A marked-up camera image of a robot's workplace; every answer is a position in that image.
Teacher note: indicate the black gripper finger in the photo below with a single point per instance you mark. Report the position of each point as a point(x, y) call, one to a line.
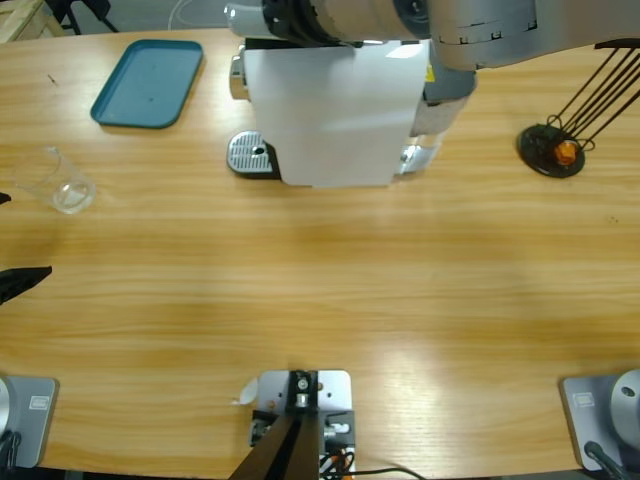
point(22, 280)
point(4, 198)

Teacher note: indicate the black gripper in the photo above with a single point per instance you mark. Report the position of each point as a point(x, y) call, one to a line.
point(295, 17)

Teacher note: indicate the clear glass cup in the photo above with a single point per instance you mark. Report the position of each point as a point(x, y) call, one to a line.
point(70, 196)

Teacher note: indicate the white capsule coffee machine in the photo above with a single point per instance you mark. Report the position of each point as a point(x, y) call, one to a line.
point(325, 115)

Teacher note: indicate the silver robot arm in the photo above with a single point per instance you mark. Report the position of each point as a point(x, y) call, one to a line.
point(490, 30)

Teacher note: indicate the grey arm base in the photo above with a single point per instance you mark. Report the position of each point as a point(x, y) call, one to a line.
point(595, 415)
point(30, 420)

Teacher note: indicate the orange coffee capsule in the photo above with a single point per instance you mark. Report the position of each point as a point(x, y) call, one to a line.
point(566, 152)

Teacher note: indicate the teal plastic tray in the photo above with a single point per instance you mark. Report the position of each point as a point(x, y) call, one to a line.
point(150, 85)

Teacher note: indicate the white paper tag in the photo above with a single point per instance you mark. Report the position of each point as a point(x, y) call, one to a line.
point(247, 392)

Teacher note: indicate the black capsule holder with rods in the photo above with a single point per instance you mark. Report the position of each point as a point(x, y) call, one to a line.
point(535, 145)

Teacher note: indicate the black chair frame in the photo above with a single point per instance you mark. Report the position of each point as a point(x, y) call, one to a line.
point(75, 5)

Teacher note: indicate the white block with dark post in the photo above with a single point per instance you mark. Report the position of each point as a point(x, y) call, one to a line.
point(330, 395)

